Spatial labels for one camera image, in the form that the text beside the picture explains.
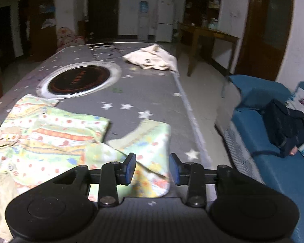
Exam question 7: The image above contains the green patterned children's jacket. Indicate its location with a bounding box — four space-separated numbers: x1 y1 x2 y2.
0 94 171 240

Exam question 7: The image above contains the pink children's folding tent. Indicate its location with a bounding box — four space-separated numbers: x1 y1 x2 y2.
57 27 85 51

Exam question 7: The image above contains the blue sofa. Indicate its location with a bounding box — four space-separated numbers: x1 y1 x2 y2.
215 75 304 242

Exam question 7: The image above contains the round black induction cooktop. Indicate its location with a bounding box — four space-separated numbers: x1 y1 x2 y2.
36 61 122 99

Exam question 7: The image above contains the dark bag on sofa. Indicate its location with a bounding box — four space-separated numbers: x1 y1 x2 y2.
260 99 302 158

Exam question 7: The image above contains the cream garment with number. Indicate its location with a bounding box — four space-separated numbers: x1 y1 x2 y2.
122 44 178 72

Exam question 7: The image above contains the dark flat bar on table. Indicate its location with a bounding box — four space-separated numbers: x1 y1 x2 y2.
88 42 114 48

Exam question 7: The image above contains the wooden side table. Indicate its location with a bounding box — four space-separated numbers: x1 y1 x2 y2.
176 22 239 77

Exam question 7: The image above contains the white refrigerator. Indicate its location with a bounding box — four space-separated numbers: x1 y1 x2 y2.
155 0 174 42

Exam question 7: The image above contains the dark wooden left cabinet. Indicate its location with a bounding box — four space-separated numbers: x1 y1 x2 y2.
29 0 57 61

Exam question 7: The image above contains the teal glass jar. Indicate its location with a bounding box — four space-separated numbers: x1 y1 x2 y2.
208 18 218 30

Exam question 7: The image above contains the white water dispenser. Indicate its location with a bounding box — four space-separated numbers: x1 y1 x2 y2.
138 1 149 41

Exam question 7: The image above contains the dark wooden entrance door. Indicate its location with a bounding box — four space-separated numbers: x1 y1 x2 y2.
87 0 119 42

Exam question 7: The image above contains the dark wooden display shelf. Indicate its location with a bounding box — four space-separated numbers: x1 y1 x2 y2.
183 0 221 28

